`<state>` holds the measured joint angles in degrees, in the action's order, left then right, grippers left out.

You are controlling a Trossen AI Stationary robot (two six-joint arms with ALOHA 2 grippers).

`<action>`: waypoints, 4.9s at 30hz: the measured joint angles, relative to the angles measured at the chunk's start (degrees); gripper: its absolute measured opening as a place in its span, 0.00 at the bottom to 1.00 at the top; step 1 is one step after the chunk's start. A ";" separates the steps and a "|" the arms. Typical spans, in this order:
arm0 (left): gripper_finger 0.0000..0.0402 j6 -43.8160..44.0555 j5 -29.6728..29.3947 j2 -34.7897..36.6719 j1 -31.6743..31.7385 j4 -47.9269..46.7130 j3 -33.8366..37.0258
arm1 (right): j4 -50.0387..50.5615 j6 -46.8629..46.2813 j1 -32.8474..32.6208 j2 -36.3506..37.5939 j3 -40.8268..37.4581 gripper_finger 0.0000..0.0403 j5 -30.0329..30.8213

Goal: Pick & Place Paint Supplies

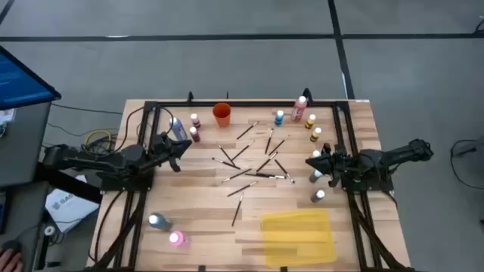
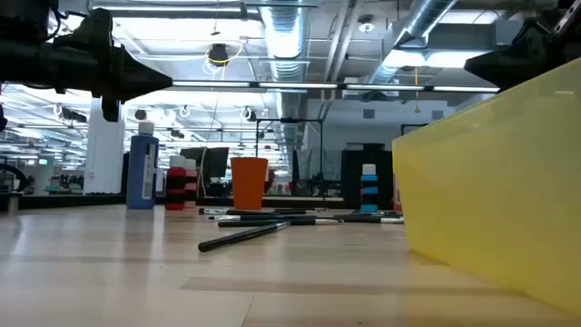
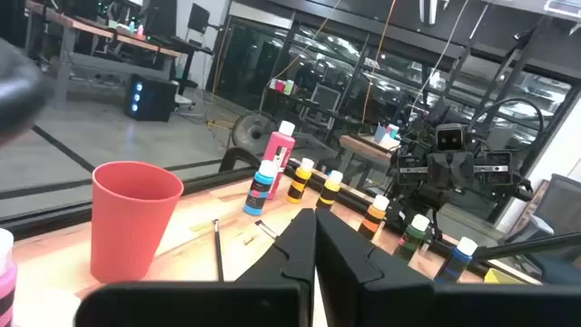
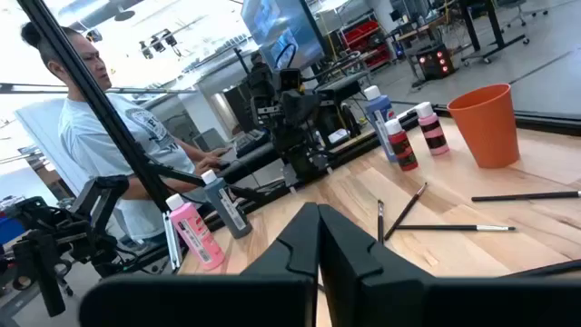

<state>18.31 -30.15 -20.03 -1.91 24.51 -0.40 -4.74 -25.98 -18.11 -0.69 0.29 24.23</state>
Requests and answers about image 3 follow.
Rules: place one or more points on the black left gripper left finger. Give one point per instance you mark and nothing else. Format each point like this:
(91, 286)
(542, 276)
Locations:
(272, 295)

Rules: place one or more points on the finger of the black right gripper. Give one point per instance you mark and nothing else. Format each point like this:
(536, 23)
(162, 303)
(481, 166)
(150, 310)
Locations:
(439, 170)
(462, 170)

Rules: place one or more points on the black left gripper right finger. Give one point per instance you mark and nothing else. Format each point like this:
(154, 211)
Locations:
(363, 295)

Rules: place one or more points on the thin black paint brush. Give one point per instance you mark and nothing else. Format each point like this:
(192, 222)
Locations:
(265, 229)
(218, 250)

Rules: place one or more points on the small green paint bottle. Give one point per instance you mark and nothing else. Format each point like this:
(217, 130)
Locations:
(410, 238)

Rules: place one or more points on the small dark blue paint bottle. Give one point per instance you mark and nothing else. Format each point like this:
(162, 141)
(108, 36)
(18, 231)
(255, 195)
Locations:
(454, 263)

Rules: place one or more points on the small cyan paint bottle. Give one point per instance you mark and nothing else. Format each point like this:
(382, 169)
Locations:
(258, 191)

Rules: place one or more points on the small yellow paint bottle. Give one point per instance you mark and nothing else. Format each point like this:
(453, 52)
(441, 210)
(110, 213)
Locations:
(299, 181)
(329, 191)

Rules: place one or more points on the clear plastic jars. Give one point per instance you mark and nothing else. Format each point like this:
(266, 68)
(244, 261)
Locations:
(5, 290)

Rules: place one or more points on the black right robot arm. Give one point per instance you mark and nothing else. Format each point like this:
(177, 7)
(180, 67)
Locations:
(420, 202)

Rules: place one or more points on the small orange paint bottle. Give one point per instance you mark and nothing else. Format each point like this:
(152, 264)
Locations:
(373, 218)

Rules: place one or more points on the large red paint bottle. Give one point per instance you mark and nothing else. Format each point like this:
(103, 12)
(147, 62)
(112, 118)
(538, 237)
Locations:
(278, 145)

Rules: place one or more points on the dark grey chair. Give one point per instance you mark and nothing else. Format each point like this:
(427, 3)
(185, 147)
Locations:
(558, 204)

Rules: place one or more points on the small wooden side table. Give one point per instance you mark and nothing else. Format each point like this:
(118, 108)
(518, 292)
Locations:
(363, 147)

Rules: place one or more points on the black table clamp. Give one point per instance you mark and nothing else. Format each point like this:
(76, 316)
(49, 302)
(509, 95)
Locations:
(229, 154)

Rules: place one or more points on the orange-red plastic cup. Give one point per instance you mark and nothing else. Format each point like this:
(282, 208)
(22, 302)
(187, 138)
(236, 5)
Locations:
(131, 227)

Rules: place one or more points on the black computer tower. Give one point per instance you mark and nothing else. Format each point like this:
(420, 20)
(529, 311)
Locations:
(154, 100)

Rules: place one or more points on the black office chair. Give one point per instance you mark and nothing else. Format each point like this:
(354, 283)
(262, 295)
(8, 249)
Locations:
(198, 18)

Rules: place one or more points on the wooden top workbench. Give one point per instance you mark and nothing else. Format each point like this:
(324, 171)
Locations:
(136, 43)

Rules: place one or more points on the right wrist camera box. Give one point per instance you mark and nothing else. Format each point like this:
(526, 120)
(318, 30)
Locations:
(451, 138)

